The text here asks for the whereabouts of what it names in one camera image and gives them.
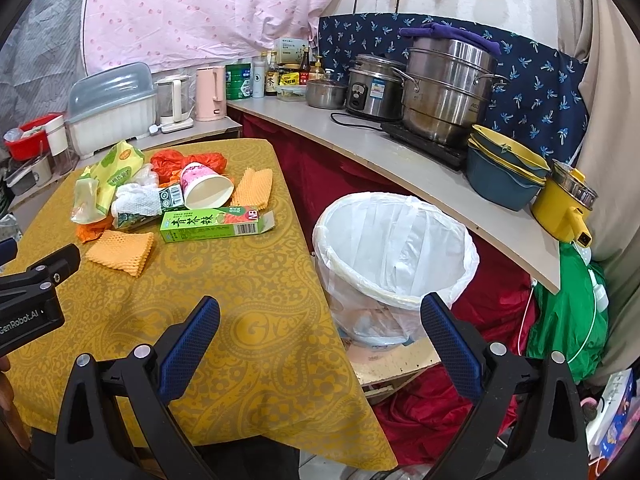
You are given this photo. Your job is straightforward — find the orange snack wrapper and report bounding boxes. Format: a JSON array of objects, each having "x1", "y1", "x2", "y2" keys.
[{"x1": 76, "y1": 214, "x2": 114, "y2": 244}]

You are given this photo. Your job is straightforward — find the orange foam net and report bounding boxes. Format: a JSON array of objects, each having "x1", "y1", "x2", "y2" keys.
[
  {"x1": 230, "y1": 168, "x2": 273, "y2": 210},
  {"x1": 86, "y1": 231, "x2": 155, "y2": 278}
]

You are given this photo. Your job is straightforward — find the green yellow snack bag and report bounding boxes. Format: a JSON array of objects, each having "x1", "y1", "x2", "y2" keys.
[{"x1": 70, "y1": 141, "x2": 144, "y2": 226}]

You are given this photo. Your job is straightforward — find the white paper towel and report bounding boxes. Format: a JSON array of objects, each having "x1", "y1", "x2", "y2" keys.
[{"x1": 111, "y1": 183, "x2": 162, "y2": 217}]

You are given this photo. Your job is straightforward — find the green tea box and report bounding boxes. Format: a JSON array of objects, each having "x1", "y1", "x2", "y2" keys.
[{"x1": 160, "y1": 206, "x2": 276, "y2": 243}]

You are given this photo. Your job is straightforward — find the red plastic bag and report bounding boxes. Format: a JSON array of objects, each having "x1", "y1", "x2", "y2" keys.
[{"x1": 150, "y1": 148, "x2": 227, "y2": 188}]

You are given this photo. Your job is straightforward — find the pink paper cup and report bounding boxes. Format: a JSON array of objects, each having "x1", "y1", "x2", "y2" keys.
[{"x1": 180, "y1": 162, "x2": 234, "y2": 209}]

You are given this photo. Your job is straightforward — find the green white milk carton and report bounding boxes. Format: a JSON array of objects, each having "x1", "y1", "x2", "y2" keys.
[{"x1": 111, "y1": 183, "x2": 185, "y2": 231}]

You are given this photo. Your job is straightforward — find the white lined trash bin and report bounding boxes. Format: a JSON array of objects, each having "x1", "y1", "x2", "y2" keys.
[{"x1": 312, "y1": 192, "x2": 480, "y2": 349}]

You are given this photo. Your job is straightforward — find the green plastic bag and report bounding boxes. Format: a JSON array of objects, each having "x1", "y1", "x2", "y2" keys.
[{"x1": 526, "y1": 243, "x2": 608, "y2": 384}]

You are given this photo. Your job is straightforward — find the dark red curtain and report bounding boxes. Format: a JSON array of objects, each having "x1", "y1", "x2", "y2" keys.
[{"x1": 231, "y1": 110, "x2": 536, "y2": 466}]

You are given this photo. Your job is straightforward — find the wooden board under bin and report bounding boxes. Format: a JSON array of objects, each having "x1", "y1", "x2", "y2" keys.
[{"x1": 343, "y1": 338, "x2": 440, "y2": 405}]

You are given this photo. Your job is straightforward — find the red plastic basin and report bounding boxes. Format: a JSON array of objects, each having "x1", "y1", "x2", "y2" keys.
[{"x1": 6, "y1": 113, "x2": 61, "y2": 162}]

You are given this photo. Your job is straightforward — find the white lidded jar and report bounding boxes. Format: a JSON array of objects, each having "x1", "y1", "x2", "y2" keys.
[{"x1": 44, "y1": 115, "x2": 68, "y2": 156}]

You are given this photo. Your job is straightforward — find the yellow paisley tablecloth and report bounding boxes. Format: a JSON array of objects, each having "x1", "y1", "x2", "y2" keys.
[{"x1": 9, "y1": 139, "x2": 396, "y2": 470}]

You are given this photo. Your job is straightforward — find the yellow electric pot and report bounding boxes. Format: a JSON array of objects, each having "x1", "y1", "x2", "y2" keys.
[{"x1": 530, "y1": 159, "x2": 598, "y2": 248}]

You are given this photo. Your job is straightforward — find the white dish rack grey lid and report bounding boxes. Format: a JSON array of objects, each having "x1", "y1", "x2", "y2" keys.
[{"x1": 65, "y1": 62, "x2": 157, "y2": 159}]

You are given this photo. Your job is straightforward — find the white glass kettle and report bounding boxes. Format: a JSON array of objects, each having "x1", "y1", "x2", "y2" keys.
[{"x1": 149, "y1": 75, "x2": 194, "y2": 136}]

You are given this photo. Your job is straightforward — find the stacked blue yellow basins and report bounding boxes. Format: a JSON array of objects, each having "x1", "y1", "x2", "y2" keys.
[{"x1": 465, "y1": 125, "x2": 551, "y2": 211}]

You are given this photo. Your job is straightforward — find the black induction cooker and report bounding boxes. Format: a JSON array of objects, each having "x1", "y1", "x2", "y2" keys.
[{"x1": 381, "y1": 122, "x2": 466, "y2": 171}]

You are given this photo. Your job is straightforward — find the pink electric kettle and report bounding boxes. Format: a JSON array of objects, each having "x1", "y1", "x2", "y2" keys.
[{"x1": 195, "y1": 66, "x2": 227, "y2": 122}]

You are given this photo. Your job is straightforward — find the green tin can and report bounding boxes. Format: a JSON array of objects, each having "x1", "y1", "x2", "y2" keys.
[{"x1": 224, "y1": 63, "x2": 253, "y2": 101}]

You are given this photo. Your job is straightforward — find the blue floral cloth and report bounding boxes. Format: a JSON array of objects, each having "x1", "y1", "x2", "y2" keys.
[{"x1": 318, "y1": 13, "x2": 589, "y2": 165}]

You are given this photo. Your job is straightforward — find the pink dotted sheet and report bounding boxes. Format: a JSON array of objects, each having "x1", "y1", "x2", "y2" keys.
[{"x1": 82, "y1": 0, "x2": 332, "y2": 74}]

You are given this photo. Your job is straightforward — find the soy sauce bottle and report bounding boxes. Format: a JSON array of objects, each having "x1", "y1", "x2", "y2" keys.
[{"x1": 265, "y1": 51, "x2": 279, "y2": 96}]

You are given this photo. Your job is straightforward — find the white thermos bottle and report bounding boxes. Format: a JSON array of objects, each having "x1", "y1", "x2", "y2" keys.
[{"x1": 252, "y1": 56, "x2": 267, "y2": 99}]

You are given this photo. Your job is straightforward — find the large steel steamer pot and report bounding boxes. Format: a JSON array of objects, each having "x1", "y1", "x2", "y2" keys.
[{"x1": 394, "y1": 37, "x2": 509, "y2": 145}]

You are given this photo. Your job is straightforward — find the small steel pot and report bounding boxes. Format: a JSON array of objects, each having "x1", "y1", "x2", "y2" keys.
[{"x1": 306, "y1": 79, "x2": 347, "y2": 110}]

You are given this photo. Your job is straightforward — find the steel rice cooker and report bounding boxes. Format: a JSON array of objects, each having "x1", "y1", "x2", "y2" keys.
[{"x1": 346, "y1": 54, "x2": 405, "y2": 122}]

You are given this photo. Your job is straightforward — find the purple cloth on pot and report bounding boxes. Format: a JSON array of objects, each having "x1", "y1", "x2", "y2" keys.
[{"x1": 398, "y1": 23, "x2": 501, "y2": 56}]

